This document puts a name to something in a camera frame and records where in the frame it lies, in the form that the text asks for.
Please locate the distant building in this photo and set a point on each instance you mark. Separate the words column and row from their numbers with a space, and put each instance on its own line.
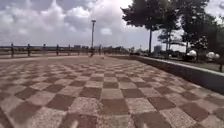
column 157, row 49

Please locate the dark wooden post fence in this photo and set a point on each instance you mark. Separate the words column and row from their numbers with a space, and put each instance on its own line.
column 28, row 50

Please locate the white round lamp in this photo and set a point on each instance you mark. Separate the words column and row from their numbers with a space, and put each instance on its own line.
column 211, row 55
column 192, row 53

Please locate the group of dark trees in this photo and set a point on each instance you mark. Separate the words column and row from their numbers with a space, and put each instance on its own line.
column 150, row 13

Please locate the tall lamp pole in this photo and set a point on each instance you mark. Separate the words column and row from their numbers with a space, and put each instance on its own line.
column 93, row 36

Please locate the low grey concrete wall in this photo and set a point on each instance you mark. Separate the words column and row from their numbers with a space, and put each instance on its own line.
column 186, row 71

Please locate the checkered paved plaza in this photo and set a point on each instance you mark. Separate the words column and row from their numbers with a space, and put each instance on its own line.
column 100, row 96

